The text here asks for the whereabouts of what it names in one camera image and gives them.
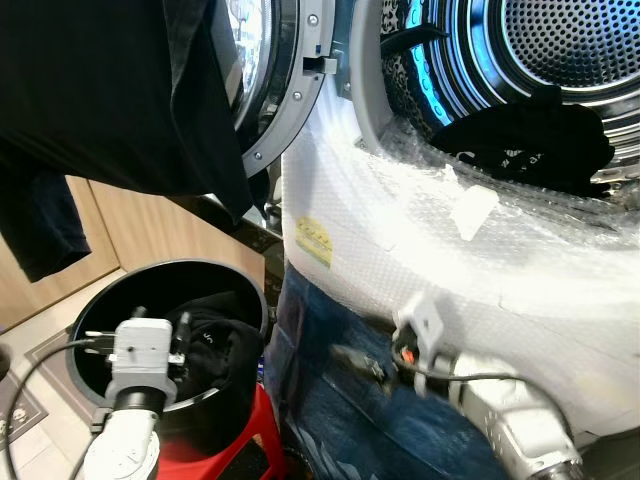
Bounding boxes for grey washer door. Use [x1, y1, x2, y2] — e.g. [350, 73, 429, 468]
[225, 0, 338, 181]

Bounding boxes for plain black garment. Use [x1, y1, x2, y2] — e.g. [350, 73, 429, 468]
[185, 292, 267, 397]

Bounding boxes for wooden cabinet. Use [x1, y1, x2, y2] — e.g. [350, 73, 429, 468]
[0, 175, 273, 331]

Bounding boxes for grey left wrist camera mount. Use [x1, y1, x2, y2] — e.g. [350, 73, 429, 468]
[107, 318, 179, 399]

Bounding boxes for black round bucket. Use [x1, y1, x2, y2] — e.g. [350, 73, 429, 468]
[68, 258, 272, 453]

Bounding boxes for black metal bar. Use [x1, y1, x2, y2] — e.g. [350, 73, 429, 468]
[205, 193, 288, 253]

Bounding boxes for bubble-wrapped white washing machine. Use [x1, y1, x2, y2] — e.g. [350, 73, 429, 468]
[270, 0, 640, 480]

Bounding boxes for red plastic stool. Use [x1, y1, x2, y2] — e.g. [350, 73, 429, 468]
[155, 385, 292, 480]

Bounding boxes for perforated steel washer drum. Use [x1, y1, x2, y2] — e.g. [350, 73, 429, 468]
[380, 0, 640, 189]

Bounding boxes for yellow label sticker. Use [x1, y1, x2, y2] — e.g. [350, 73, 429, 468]
[295, 215, 335, 269]

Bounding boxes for white tape flap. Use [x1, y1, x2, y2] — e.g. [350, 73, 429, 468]
[452, 185, 500, 242]

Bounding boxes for black hanging garment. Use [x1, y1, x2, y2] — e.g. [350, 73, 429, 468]
[0, 0, 257, 283]

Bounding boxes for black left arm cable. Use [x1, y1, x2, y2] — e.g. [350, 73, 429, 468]
[0, 333, 116, 480]

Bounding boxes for grey patterned floor mat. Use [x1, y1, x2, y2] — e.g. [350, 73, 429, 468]
[0, 328, 101, 446]

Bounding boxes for dark blue cloth cover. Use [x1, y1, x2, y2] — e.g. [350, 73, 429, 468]
[265, 265, 513, 480]

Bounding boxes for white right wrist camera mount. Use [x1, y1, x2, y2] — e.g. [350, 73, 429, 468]
[392, 291, 447, 373]

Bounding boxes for black garment with white print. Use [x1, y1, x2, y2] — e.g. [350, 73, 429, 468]
[435, 85, 616, 197]

